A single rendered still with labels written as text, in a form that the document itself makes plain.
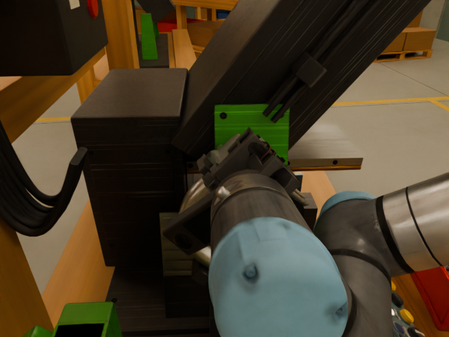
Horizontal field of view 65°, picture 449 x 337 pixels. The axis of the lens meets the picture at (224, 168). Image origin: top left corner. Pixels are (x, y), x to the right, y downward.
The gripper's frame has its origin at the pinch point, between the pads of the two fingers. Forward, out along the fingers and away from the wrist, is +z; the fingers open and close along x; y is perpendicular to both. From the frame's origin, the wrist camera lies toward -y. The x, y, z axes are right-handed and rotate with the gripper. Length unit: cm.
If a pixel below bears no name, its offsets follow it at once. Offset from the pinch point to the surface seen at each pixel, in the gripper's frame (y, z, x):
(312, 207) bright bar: 3.9, 18.1, -23.5
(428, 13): 434, 756, -244
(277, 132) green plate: 9.4, 2.4, -2.3
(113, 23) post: -2, 73, 44
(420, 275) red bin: 10, 18, -54
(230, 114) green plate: 6.2, 2.4, 4.8
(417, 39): 288, 552, -199
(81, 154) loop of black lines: -9.2, -9.0, 15.5
